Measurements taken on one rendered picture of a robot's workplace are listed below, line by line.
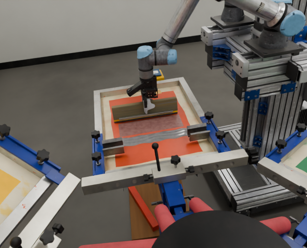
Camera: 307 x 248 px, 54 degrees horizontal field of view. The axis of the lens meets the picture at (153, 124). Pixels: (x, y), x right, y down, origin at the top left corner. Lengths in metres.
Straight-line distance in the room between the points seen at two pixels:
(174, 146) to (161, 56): 0.44
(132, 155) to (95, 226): 1.08
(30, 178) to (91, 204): 1.43
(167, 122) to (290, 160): 0.63
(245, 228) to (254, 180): 1.67
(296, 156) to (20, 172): 1.14
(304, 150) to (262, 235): 0.87
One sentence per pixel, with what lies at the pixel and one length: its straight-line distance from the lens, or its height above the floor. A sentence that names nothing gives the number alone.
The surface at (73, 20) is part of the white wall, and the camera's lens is 4.99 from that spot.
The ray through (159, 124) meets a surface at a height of 0.95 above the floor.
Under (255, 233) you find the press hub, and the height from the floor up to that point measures 1.32.
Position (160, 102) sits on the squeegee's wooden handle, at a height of 1.04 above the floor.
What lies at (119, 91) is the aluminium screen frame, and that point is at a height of 0.97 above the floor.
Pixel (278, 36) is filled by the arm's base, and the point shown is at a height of 1.32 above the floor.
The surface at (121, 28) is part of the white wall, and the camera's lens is 5.03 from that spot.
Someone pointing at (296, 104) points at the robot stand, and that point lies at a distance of 2.31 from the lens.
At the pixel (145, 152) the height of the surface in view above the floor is 0.95.
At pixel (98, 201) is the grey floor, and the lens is 2.56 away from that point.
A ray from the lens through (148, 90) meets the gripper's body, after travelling 1.56.
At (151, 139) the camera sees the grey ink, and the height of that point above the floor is 0.96.
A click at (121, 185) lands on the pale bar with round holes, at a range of 1.24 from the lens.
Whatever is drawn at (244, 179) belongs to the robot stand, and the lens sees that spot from 2.37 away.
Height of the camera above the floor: 1.90
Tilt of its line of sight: 36 degrees down
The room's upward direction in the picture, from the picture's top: 6 degrees counter-clockwise
